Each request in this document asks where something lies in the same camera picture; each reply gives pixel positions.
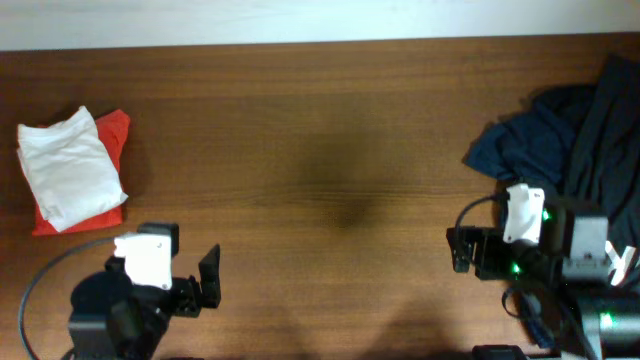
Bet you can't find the white t-shirt with robot print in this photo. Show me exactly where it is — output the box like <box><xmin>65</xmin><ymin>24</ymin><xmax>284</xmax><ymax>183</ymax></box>
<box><xmin>16</xmin><ymin>104</ymin><xmax>130</xmax><ymax>234</ymax></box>

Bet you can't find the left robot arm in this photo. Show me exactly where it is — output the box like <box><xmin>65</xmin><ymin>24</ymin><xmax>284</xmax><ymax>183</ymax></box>
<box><xmin>68</xmin><ymin>245</ymin><xmax>221</xmax><ymax>359</ymax></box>

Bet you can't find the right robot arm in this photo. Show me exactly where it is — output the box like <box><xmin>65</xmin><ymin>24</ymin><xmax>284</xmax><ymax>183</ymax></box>
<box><xmin>446</xmin><ymin>195</ymin><xmax>639</xmax><ymax>359</ymax></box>

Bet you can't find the dark navy clothes pile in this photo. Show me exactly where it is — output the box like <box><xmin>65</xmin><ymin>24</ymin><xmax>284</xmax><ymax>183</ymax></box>
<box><xmin>463</xmin><ymin>55</ymin><xmax>639</xmax><ymax>251</ymax></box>

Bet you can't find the red folded printed t-shirt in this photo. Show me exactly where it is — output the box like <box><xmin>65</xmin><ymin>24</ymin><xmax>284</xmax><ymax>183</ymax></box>
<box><xmin>19</xmin><ymin>108</ymin><xmax>132</xmax><ymax>237</ymax></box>

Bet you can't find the white back wall panel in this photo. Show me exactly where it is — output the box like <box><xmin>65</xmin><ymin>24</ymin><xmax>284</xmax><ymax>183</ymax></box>
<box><xmin>1</xmin><ymin>0</ymin><xmax>639</xmax><ymax>51</ymax></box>

